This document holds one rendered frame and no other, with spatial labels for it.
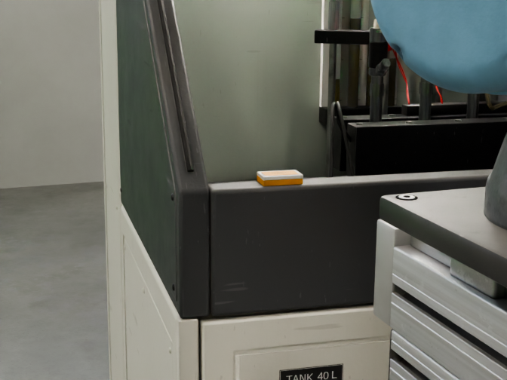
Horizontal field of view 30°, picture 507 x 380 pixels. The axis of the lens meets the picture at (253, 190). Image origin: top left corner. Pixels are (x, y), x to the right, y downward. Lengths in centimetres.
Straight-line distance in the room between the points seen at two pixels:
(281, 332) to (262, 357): 4
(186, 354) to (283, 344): 12
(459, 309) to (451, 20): 29
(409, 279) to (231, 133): 91
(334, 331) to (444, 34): 75
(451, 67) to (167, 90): 72
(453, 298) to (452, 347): 4
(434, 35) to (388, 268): 35
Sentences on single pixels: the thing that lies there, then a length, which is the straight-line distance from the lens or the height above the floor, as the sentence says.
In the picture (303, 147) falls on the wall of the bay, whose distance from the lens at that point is 171.
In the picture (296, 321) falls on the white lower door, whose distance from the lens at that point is 119.
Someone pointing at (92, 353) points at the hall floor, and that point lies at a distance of 308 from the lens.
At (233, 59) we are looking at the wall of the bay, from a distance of 165.
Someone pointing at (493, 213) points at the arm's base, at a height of 105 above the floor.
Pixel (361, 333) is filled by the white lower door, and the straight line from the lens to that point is 123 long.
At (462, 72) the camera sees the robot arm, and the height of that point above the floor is 116.
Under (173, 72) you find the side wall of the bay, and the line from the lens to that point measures 121.
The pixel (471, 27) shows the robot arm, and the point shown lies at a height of 118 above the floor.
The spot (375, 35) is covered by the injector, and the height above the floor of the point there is 111.
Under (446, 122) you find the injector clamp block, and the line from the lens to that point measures 144.
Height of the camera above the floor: 121
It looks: 14 degrees down
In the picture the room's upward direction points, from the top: 1 degrees clockwise
